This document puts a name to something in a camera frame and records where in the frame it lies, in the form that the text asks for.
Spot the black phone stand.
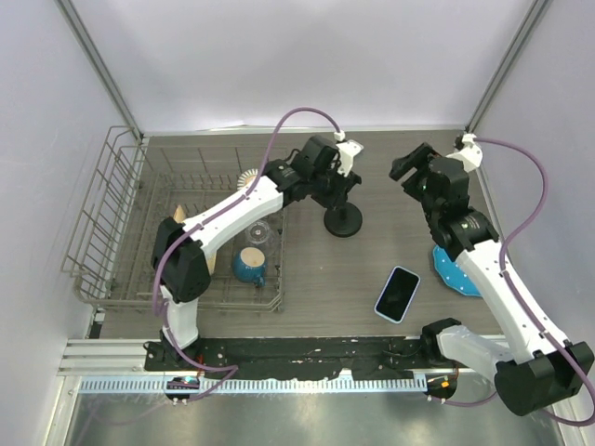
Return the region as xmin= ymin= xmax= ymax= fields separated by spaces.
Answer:
xmin=323 ymin=174 xmax=364 ymax=239

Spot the phone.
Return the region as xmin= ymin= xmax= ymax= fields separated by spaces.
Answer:
xmin=374 ymin=266 xmax=420 ymax=324

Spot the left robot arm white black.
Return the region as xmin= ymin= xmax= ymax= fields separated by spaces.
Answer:
xmin=152 ymin=136 xmax=364 ymax=371

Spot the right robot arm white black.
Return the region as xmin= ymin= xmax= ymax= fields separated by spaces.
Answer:
xmin=390 ymin=143 xmax=594 ymax=416

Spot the white ribbed cup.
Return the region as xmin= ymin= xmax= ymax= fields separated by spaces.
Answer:
xmin=236 ymin=168 xmax=258 ymax=190

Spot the clear glass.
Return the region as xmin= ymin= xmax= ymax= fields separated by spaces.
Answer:
xmin=245 ymin=219 xmax=277 ymax=251

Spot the blue polka dot plate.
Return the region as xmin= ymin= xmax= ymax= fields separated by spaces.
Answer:
xmin=431 ymin=245 xmax=481 ymax=297

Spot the blue mug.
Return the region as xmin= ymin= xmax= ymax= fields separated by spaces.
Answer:
xmin=231 ymin=246 xmax=267 ymax=287

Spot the right beige plate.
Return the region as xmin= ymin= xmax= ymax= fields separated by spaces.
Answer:
xmin=206 ymin=253 xmax=217 ymax=276

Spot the beige plate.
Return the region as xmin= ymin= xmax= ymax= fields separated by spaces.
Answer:
xmin=173 ymin=204 xmax=187 ymax=223
xmin=206 ymin=253 xmax=217 ymax=276

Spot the left beige plate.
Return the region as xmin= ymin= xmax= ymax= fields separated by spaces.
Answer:
xmin=173 ymin=204 xmax=187 ymax=223

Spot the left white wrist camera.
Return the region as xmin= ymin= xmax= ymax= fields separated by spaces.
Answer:
xmin=334 ymin=130 xmax=364 ymax=177

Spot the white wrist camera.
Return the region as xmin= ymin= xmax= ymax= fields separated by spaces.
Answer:
xmin=334 ymin=130 xmax=364 ymax=177
xmin=449 ymin=133 xmax=483 ymax=173

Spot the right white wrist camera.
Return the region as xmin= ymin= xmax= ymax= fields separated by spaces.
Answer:
xmin=449 ymin=133 xmax=483 ymax=173

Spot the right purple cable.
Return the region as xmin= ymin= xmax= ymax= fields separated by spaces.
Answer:
xmin=439 ymin=137 xmax=595 ymax=426

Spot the purple cable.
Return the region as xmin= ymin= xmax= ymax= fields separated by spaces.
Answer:
xmin=439 ymin=137 xmax=595 ymax=426
xmin=152 ymin=106 xmax=345 ymax=403

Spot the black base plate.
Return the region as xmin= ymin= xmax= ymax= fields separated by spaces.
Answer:
xmin=143 ymin=335 xmax=461 ymax=381

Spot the white slotted cable duct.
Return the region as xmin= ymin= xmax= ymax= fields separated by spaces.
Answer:
xmin=79 ymin=374 xmax=427 ymax=396

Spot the grey wire dish rack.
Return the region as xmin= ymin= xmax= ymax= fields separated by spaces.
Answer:
xmin=61 ymin=125 xmax=289 ymax=310

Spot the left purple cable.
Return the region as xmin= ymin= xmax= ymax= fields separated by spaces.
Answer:
xmin=152 ymin=106 xmax=345 ymax=403

